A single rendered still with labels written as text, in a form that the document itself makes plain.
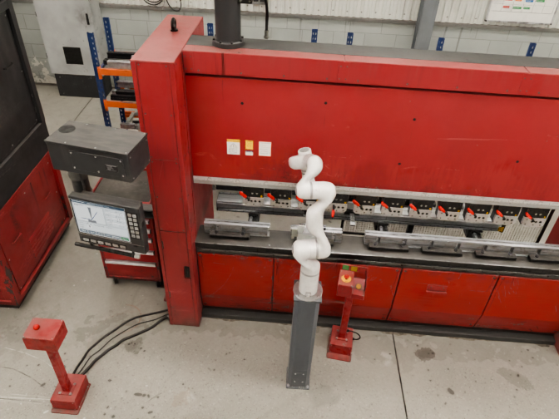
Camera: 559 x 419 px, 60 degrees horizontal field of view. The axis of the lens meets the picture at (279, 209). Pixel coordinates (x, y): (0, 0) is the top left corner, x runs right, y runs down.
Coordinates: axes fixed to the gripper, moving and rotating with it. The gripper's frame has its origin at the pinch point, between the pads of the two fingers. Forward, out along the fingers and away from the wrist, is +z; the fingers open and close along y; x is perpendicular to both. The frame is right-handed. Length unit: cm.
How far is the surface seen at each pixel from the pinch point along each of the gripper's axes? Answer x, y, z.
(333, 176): 19.6, -2.0, -2.2
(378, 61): 48, 17, -79
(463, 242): 99, 42, 69
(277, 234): -18, -33, 49
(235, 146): -34, -33, -34
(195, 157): -58, -49, -29
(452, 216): 89, 39, 41
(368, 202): 39.2, 8.9, 22.7
